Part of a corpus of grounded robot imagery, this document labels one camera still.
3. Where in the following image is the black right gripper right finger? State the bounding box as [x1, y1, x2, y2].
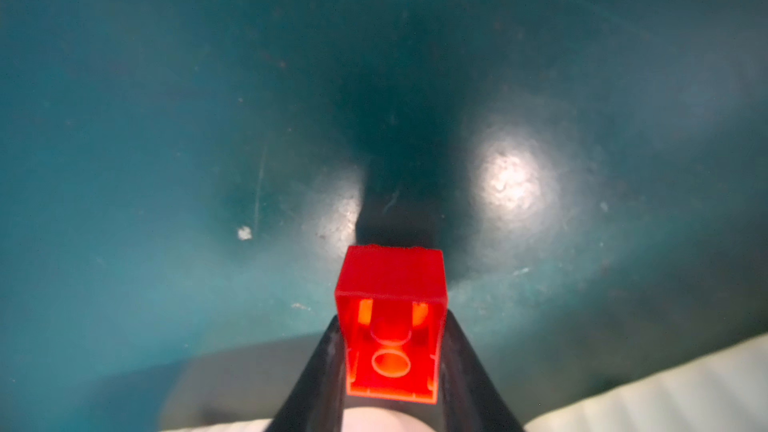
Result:
[439, 310, 525, 432]

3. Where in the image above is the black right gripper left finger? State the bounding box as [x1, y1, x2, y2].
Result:
[266, 316, 346, 432]

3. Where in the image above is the red lego brick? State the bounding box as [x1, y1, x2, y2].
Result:
[334, 245, 448, 405]

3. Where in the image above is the white tray middle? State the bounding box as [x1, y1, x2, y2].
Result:
[526, 334, 767, 431]

